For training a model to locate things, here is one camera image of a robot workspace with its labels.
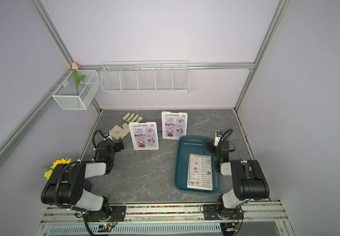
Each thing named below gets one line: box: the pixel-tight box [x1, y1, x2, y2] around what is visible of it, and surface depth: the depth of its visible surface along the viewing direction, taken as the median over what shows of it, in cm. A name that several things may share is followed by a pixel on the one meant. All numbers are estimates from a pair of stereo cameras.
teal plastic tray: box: [173, 135, 219, 195], surface depth 91 cm
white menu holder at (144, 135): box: [128, 121, 160, 150], surface depth 93 cm
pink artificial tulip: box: [71, 61, 86, 96], surface depth 92 cm
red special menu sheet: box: [133, 123, 158, 148], surface depth 92 cm
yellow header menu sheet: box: [186, 153, 213, 191], surface depth 88 cm
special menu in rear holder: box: [164, 113, 187, 138], surface depth 98 cm
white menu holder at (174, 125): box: [161, 111, 188, 141], surface depth 98 cm
